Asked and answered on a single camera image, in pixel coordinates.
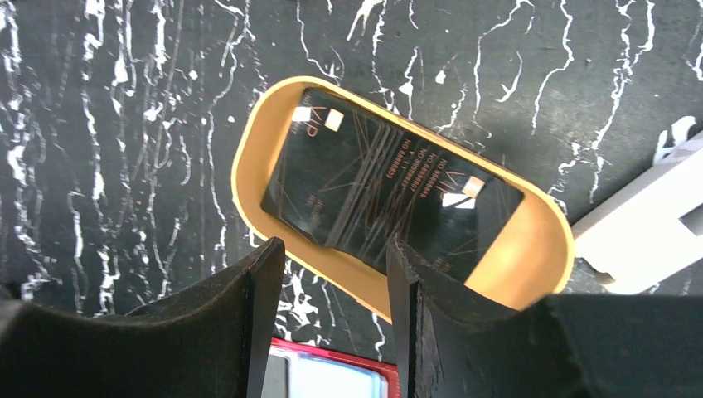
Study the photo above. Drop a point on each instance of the red card holder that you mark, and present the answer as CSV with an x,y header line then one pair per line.
x,y
298,370

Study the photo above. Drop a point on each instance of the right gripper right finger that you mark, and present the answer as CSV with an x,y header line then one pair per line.
x,y
453,342

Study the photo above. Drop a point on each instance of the yellow oval tray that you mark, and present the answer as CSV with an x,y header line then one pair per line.
x,y
530,258

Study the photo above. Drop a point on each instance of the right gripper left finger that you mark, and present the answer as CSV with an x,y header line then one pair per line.
x,y
210,339

